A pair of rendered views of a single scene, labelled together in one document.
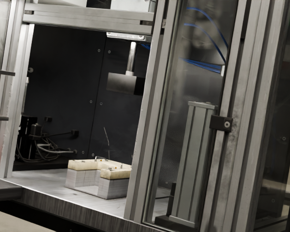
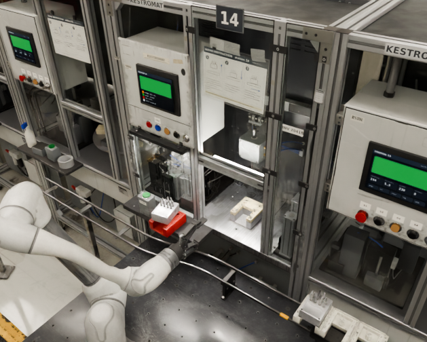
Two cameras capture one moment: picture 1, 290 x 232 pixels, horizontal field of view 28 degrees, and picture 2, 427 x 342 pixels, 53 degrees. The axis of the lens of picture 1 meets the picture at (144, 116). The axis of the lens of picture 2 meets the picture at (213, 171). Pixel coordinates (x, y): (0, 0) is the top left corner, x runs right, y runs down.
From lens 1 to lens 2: 1.31 m
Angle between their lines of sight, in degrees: 33
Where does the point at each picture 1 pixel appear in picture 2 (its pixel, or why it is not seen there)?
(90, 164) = (239, 208)
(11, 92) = (199, 191)
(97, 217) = (248, 248)
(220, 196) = (299, 256)
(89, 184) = (240, 215)
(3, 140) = (199, 209)
